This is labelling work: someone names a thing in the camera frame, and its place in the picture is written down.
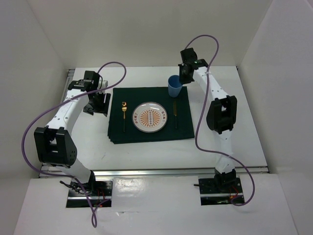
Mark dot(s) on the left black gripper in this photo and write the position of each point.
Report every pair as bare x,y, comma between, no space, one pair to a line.
102,107

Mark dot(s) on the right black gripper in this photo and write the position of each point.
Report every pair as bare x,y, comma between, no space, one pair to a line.
183,80

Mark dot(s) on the gold fork black handle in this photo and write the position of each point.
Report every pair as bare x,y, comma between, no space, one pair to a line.
124,109

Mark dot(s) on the blue plastic cup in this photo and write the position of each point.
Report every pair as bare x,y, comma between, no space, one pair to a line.
174,86

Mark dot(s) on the gold knife black handle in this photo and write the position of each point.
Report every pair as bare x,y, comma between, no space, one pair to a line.
175,113

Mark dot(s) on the orange sunburst patterned plate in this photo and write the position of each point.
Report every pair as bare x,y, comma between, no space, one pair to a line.
149,117

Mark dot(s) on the dark green cloth napkin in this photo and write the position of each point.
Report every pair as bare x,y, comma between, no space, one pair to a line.
136,96

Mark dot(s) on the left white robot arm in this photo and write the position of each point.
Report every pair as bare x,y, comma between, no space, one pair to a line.
54,144

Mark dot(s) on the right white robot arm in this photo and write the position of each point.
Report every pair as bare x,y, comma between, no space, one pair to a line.
221,115

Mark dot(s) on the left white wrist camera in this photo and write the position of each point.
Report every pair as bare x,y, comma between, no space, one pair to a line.
102,83

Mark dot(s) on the aluminium table frame rail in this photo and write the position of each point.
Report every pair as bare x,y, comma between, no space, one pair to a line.
98,153

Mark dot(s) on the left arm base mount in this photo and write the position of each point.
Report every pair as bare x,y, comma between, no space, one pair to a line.
100,195

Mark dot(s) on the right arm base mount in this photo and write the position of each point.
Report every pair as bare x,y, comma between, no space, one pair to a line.
211,194

